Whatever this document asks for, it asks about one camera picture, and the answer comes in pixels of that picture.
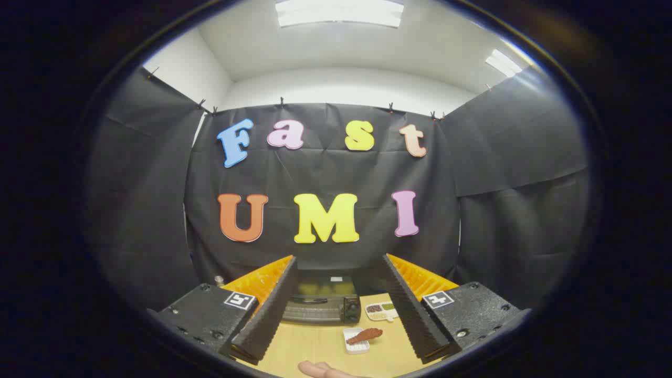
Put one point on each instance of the small ceiling light panel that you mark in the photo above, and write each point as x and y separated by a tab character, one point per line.
503	63

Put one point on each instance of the white divided dish with beans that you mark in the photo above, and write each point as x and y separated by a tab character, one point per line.
380	311

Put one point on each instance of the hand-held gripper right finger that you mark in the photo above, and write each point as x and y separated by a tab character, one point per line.
409	310

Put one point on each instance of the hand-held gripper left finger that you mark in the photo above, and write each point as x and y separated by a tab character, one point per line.
273	310

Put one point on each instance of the black toaster oven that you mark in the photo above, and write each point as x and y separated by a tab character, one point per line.
320	307

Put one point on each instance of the large ceiling light panel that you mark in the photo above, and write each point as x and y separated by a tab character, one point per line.
338	13

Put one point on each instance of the white rectangular ribbed tray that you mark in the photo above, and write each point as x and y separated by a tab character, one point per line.
358	348

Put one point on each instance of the red meat slice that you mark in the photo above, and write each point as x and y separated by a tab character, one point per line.
366	335

